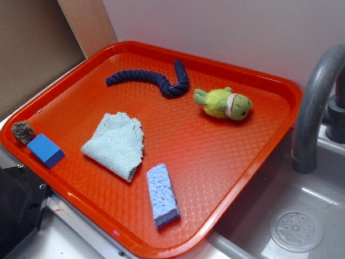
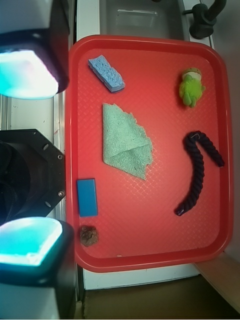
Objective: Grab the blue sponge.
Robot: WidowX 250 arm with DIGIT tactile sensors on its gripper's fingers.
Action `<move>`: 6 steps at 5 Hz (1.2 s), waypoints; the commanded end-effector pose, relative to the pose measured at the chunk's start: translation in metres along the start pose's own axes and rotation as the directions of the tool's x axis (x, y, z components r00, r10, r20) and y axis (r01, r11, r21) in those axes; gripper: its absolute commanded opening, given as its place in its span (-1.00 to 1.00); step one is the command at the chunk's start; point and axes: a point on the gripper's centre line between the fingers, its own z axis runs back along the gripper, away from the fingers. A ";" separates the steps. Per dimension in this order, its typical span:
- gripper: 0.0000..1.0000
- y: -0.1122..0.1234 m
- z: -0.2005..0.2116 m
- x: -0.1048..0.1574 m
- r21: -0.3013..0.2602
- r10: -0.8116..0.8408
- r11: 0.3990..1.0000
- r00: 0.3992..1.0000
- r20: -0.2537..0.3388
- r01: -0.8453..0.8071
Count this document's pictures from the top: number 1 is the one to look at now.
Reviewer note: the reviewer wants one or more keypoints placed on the round sink drain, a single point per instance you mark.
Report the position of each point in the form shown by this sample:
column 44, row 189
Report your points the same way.
column 296, row 229

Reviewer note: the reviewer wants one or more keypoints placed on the grey curved faucet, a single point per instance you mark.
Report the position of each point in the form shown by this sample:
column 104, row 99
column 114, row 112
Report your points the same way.
column 313, row 109

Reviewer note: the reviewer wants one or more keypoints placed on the brown cardboard panel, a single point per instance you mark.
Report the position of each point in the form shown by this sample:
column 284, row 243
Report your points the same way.
column 42, row 40

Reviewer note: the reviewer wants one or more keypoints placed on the grey plastic sink basin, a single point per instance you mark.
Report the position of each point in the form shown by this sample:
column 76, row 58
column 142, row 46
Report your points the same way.
column 243, row 231

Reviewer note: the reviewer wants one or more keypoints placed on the green plush frog toy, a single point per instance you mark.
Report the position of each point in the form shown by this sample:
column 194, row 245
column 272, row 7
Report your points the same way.
column 223, row 103

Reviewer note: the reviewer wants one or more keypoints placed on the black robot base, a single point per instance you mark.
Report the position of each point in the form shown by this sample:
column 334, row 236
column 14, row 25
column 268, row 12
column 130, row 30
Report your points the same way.
column 23, row 200

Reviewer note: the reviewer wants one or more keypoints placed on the navy blue rope toy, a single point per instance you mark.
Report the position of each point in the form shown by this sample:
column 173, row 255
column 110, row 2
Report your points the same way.
column 166, row 88

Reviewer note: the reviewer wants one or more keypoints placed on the blue sponge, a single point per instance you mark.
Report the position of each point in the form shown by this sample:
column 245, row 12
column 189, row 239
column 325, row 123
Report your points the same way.
column 162, row 197

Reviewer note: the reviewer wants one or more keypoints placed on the brown rough rock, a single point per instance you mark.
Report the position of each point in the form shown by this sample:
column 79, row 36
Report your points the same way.
column 23, row 132

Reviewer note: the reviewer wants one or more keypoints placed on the blue rectangular block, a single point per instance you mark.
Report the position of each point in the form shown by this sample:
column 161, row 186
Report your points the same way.
column 46, row 150

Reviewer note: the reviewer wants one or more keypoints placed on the light blue folded cloth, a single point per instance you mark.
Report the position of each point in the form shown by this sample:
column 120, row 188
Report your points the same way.
column 117, row 144

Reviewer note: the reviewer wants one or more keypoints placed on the dark grey faucet handle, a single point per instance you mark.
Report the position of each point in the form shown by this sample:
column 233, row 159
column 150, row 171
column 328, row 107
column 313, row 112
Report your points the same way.
column 335, row 131

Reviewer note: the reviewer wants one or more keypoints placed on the orange plastic tray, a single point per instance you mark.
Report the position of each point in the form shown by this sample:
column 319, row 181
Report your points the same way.
column 209, row 160

